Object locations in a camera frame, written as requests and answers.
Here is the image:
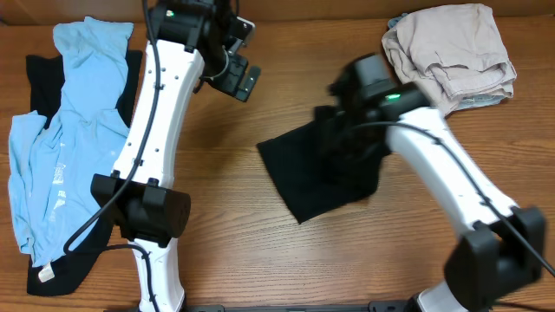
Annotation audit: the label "black t-shirt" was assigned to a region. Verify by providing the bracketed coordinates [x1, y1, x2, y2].
[257, 106, 390, 223]

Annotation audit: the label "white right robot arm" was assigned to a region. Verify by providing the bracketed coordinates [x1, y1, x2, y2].
[317, 54, 550, 312]

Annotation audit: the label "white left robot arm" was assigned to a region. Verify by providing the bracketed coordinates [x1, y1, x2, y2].
[91, 0, 261, 311]

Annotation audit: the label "beige folded shorts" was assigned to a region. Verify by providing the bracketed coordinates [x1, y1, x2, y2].
[381, 3, 518, 119]

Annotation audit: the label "light blue t-shirt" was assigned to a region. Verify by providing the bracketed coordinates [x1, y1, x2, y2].
[8, 17, 134, 267]

